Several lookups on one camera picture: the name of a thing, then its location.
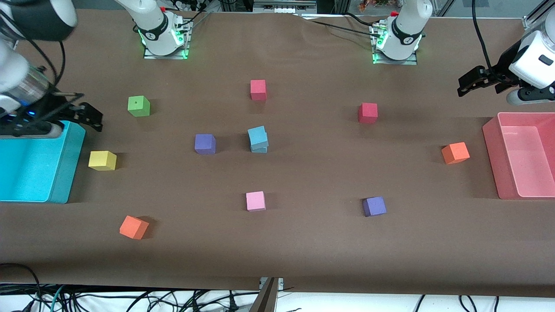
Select pink foam block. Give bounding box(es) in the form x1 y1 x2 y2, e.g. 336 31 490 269
246 191 266 212

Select colourful background items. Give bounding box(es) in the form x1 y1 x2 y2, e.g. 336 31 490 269
358 0 393 12

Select teal cable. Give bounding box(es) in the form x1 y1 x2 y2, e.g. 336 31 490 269
49 285 66 312

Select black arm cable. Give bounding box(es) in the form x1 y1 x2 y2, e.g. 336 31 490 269
0 26 66 94
471 0 495 72

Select grey metal box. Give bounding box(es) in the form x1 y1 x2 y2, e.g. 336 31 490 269
253 0 318 13

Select brown table cloth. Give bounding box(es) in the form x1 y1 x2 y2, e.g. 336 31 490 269
0 8 555 297

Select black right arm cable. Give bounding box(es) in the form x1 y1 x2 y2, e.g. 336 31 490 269
0 26 66 94

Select black cable on cloth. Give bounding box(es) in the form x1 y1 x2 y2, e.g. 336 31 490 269
295 13 378 35

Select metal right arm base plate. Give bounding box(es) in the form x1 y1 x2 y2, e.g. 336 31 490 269
143 43 190 60

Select black looped cable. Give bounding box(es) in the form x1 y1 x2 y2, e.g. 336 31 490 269
0 263 42 312

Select cyan plastic bin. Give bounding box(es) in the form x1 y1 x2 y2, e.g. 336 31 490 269
0 120 86 204

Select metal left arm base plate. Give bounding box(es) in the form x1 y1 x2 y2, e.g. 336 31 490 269
373 50 419 65

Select aluminium frame rail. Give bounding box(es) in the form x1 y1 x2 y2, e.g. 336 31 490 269
522 0 555 31

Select orange foam block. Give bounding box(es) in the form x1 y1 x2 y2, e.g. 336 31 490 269
441 142 470 165
119 215 150 240

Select pink plastic bin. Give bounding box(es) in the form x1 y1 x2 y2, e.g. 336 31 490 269
482 112 555 200

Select red foam block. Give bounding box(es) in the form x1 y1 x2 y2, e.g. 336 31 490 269
358 103 378 124
250 79 267 101

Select green foam block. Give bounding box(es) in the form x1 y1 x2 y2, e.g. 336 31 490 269
127 96 151 117

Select yellow foam block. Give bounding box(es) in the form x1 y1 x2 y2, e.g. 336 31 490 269
88 151 117 171

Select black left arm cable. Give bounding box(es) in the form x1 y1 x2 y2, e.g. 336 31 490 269
471 0 495 72

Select purple foam block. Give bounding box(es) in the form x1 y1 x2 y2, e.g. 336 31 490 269
362 196 387 217
194 134 216 155

